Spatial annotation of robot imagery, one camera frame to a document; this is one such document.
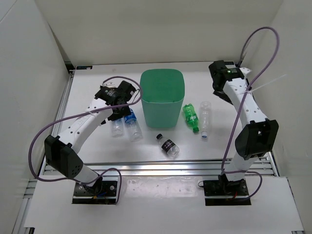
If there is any clear bottle white cap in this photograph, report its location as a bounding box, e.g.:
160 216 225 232
199 101 212 140

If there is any aluminium frame rail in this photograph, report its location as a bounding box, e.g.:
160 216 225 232
42 157 277 176

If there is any green plastic bin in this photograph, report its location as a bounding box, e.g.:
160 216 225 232
140 69 185 128

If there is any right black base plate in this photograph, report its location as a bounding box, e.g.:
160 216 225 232
203 179 251 206

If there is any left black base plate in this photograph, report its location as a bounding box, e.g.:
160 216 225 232
72 179 118 205

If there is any clear plastic bottle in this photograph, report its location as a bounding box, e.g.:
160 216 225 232
111 119 124 137

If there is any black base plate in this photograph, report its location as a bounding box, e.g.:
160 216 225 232
72 179 118 205
203 179 251 206

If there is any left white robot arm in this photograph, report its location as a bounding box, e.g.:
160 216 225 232
44 81 136 195

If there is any white zip tie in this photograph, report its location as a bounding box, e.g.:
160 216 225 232
242 74 288 94

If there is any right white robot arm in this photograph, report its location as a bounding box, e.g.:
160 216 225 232
209 60 279 195

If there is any black label clear bottle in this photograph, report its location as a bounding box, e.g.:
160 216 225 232
156 134 180 158

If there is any green plastic bottle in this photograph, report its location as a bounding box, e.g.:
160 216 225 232
182 103 199 134

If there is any blue label clear bottle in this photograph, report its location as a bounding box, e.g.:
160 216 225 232
124 108 143 142

